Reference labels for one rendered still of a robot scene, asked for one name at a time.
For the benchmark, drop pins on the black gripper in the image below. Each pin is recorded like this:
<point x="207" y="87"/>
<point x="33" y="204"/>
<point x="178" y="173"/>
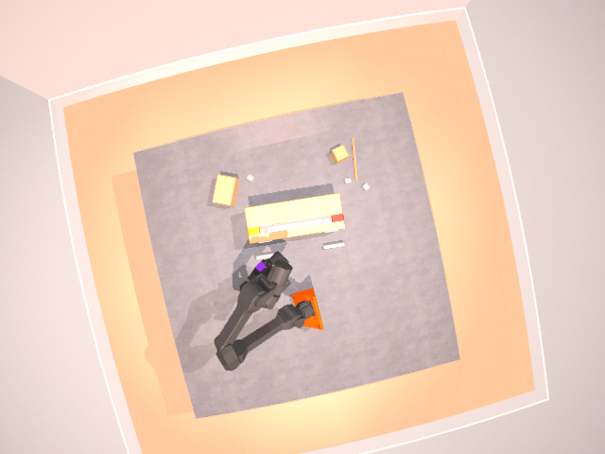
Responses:
<point x="268" y="263"/>

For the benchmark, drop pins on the small yellow cube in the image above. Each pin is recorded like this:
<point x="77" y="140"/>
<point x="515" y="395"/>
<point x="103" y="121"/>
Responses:
<point x="339" y="155"/>

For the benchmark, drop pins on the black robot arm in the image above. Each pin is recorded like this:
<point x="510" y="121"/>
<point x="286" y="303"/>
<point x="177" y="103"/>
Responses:
<point x="252" y="297"/>

